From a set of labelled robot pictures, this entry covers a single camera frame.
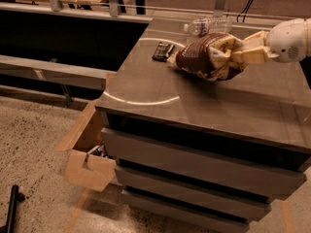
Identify brown chip bag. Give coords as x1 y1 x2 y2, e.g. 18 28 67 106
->
168 33 247 82

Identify black hanging cables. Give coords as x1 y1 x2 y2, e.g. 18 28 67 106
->
235 0 260 23

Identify grey metal railing frame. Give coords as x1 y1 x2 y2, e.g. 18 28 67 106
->
0 0 151 97

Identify black pole on floor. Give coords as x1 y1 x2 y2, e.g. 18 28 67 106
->
0 184 25 233

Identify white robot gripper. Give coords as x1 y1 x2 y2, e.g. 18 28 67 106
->
231 18 311 64

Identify dark snack bar wrapper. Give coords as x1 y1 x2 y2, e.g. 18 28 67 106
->
153 42 175 62

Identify clear plastic water bottle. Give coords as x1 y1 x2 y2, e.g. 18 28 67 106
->
184 17 232 37

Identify grey drawer cabinet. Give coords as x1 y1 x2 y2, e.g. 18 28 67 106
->
96 20 311 233

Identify open cardboard box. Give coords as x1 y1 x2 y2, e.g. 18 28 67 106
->
55 100 116 191

